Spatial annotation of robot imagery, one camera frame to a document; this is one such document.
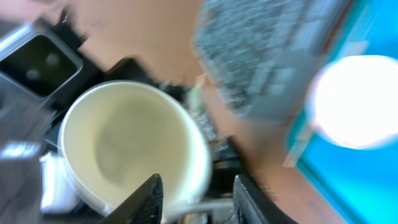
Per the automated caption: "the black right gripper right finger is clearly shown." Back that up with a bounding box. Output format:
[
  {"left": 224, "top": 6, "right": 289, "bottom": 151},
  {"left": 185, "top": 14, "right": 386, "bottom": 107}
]
[{"left": 233, "top": 174, "right": 295, "bottom": 224}]

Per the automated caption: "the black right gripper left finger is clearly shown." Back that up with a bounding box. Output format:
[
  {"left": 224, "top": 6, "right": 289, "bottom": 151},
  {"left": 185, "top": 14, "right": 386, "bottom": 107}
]
[{"left": 99, "top": 174, "right": 164, "bottom": 224}]

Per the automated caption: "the grey dishwasher rack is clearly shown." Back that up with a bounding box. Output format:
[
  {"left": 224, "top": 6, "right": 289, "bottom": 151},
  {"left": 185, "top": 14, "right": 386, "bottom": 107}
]
[{"left": 193, "top": 0, "right": 350, "bottom": 123}]

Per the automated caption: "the crumpled white tissue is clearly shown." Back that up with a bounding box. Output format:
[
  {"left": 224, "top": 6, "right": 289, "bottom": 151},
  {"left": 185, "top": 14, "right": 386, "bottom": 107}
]
[{"left": 39, "top": 151, "right": 80, "bottom": 215}]

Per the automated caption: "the teal plastic tray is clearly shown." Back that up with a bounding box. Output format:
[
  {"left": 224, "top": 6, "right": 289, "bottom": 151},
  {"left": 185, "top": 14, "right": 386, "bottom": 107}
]
[{"left": 285, "top": 0, "right": 397, "bottom": 223}]

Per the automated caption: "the large white pink plate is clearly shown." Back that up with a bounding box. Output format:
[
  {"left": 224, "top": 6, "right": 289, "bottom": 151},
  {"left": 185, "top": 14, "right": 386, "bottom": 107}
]
[{"left": 305, "top": 55, "right": 397, "bottom": 150}]

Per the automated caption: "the clear plastic bin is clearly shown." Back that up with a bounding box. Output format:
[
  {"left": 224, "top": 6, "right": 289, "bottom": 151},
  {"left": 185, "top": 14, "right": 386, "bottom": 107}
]
[{"left": 1, "top": 22, "right": 83, "bottom": 104}]

